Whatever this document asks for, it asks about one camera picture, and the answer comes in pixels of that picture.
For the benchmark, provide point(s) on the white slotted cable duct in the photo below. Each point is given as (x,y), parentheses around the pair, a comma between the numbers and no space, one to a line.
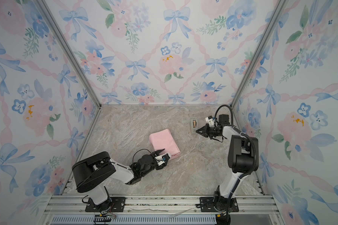
(133,220)

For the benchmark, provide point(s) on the purple wrapping paper sheet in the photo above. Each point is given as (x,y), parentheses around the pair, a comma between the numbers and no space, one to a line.
(164,140)

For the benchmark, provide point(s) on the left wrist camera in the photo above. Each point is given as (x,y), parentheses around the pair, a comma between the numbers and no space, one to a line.
(162,159)

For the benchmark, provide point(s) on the beige tape dispenser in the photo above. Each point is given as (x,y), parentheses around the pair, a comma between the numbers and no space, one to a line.
(193,125)

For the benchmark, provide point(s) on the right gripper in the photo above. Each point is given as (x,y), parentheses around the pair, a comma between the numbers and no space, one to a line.
(205,129)

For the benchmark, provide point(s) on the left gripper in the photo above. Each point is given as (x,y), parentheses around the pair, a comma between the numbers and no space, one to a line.
(154,154)

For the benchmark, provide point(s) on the right aluminium corner post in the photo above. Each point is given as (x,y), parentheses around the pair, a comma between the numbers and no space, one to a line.
(269,30)

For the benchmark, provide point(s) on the aluminium front rail frame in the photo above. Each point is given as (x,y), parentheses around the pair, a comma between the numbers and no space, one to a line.
(253,210)

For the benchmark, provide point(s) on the left aluminium corner post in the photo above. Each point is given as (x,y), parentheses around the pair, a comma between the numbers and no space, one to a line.
(53,25)

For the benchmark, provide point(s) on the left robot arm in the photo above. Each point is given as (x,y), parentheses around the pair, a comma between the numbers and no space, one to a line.
(90,173)

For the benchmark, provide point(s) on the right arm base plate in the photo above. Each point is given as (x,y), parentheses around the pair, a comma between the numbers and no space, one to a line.
(209,204)

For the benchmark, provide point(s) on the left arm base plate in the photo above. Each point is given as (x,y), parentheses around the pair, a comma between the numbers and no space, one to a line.
(113,204)

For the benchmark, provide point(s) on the aluminium corner post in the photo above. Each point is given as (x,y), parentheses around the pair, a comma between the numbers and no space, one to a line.
(269,30)
(53,25)

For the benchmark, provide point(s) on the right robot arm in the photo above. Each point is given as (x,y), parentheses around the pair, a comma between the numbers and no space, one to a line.
(242,161)

